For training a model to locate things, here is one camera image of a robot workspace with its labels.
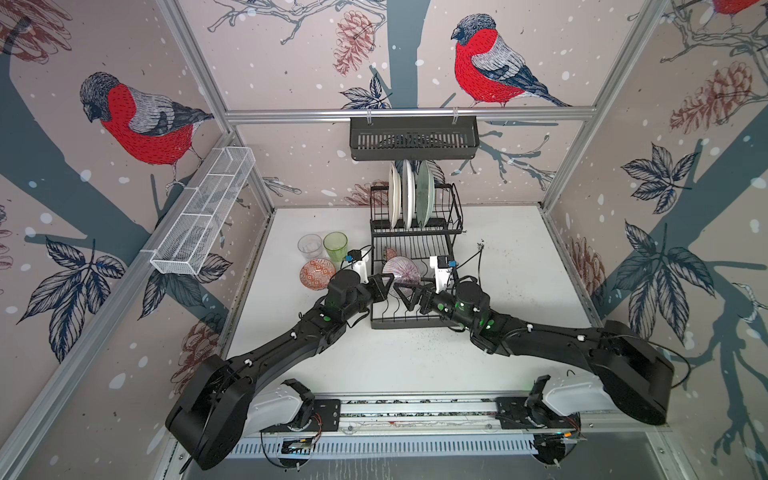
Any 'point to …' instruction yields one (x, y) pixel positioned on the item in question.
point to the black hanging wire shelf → (407, 138)
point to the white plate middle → (408, 195)
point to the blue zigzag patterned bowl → (316, 274)
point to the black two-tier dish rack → (414, 248)
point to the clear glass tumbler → (310, 246)
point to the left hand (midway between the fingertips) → (394, 277)
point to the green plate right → (425, 194)
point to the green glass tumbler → (335, 243)
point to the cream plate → (395, 195)
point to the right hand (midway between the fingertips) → (400, 287)
